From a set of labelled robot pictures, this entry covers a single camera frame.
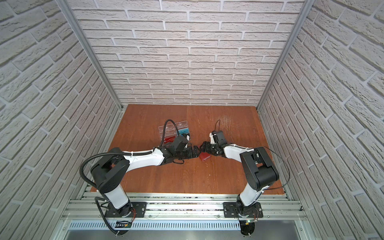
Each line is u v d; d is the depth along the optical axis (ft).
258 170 1.55
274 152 1.67
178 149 2.27
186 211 2.47
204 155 2.96
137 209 2.42
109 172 1.51
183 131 3.28
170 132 3.18
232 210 2.42
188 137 2.77
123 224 2.37
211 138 2.88
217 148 2.43
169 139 3.18
